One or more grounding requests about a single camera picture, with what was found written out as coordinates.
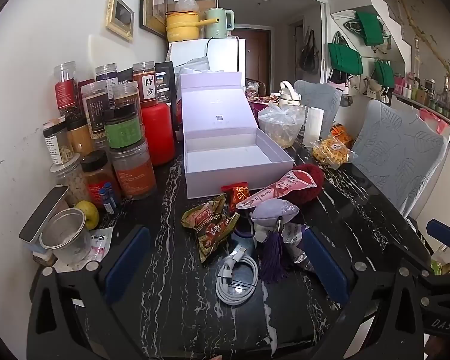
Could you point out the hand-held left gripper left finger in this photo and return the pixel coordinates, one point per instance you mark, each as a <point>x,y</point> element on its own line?
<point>127,266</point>

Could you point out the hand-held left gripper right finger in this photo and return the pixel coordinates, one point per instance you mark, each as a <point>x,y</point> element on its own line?
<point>326,268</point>

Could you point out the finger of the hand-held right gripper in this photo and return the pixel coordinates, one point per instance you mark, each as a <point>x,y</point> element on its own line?
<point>444,234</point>
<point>412,255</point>

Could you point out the silver purple snack packet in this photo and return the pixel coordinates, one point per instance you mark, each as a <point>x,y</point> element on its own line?
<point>294,240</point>

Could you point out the lavender sachet with tassel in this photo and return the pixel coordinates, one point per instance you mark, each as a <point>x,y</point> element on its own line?
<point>272,213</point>

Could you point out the dark red fluffy scrunchie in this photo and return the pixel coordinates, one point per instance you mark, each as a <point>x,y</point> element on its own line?
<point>315,183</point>

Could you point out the green brown snack packet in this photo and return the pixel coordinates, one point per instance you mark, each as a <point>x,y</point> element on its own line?
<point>210,228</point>

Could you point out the pink printed packet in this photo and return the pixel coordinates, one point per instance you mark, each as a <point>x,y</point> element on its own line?
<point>281,187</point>

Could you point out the red snack packet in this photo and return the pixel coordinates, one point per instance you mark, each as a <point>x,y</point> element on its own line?
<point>237,195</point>

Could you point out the white gift box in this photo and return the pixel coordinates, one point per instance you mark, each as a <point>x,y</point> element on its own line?
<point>217,120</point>

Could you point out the pink white sachet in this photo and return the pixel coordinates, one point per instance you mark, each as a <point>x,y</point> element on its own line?
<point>101,243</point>

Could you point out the yellow lemon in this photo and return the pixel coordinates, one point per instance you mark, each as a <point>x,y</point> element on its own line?
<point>88,213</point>

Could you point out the metal cup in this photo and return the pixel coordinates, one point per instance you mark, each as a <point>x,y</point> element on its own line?
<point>65,236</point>

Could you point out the red label spice jar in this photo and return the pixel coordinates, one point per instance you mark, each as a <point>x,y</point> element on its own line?
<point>97,180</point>

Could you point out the orange label clear jar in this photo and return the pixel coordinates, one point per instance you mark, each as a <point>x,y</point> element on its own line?
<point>133,172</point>

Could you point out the clear jar of nuts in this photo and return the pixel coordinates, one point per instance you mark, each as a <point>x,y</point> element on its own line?
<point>73,183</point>

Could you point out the grey leaf-pattern chair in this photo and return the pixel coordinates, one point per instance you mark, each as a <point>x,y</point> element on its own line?
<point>318,101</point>
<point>397,146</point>

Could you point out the grey tin box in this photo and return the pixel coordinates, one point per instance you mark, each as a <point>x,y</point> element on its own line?
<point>41,213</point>

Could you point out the waffle cookie packet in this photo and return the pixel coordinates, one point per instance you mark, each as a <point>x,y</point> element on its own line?
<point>330,153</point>

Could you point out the pink plastic bag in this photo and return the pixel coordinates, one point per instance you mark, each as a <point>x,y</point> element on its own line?
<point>435,120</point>

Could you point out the orange snack packet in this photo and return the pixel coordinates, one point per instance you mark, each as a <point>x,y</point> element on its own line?
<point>341,135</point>

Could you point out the red canister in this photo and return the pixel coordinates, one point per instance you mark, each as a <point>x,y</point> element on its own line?
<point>158,135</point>

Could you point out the green label black-lid jar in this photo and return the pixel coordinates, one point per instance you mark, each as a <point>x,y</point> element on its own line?
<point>123,129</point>

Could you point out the jar of yellow powder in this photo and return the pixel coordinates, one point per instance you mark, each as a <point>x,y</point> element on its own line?
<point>80,137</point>

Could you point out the row of cosmetic bottles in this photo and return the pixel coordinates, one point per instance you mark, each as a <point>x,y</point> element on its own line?
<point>431,95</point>

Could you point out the white paper roll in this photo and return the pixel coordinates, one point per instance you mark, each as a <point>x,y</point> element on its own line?
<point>313,127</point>

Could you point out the small white label jar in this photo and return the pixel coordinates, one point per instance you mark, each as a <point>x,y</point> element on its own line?
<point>56,142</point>

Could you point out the clear plastic bag with bowl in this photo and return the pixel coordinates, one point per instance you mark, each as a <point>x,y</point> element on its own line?
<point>283,123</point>

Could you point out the black label jar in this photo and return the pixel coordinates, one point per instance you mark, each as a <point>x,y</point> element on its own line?
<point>95,112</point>

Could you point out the green tote bag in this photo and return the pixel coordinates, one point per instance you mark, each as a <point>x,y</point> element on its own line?
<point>384,75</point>
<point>345,58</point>

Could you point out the jar of brown powder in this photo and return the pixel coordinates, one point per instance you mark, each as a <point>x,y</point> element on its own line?
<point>125,95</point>

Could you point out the purple instant noodle cup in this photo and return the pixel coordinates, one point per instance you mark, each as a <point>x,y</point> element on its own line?
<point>262,107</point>

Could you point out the white kettle bottle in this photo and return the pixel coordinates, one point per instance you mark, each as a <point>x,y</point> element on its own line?
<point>288,95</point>

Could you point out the white label orange jar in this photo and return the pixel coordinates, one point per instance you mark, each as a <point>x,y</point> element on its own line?
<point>146,86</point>

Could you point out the tall red label jar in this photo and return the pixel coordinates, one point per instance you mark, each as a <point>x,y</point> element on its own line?
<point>65,93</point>

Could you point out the black printed pouch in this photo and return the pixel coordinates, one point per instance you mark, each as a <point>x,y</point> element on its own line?
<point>165,86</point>

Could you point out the small dark pouch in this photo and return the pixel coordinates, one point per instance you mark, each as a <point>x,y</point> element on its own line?
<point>125,75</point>

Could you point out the clear snack bag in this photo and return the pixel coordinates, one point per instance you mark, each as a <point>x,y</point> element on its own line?
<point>255,88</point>

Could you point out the dark blue label jar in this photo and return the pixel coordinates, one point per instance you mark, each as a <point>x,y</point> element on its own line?
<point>107,73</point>

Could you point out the dry bamboo branch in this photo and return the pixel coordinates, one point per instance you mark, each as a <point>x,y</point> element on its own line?
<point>427,30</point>

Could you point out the white plastic mailer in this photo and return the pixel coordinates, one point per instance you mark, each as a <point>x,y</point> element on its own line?
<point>193,65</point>

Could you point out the black hanging bag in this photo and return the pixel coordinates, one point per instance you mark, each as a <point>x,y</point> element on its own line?
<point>309,56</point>

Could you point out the brown door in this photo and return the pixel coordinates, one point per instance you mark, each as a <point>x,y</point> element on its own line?
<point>253,56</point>

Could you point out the white fridge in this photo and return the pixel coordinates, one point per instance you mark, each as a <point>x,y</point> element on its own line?
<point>210,54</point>

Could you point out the yellow pot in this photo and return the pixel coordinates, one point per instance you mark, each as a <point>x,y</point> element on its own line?
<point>183,26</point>

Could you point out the light green kettle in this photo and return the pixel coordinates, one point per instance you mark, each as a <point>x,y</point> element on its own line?
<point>217,24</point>

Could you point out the crumpled clear plastic bag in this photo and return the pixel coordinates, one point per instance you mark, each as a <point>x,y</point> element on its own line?
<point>185,5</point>

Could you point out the cream picture frame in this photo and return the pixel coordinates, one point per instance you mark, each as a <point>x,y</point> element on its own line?
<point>120,17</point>

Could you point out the dark gold picture frame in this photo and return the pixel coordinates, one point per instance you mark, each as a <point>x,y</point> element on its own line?
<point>153,2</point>

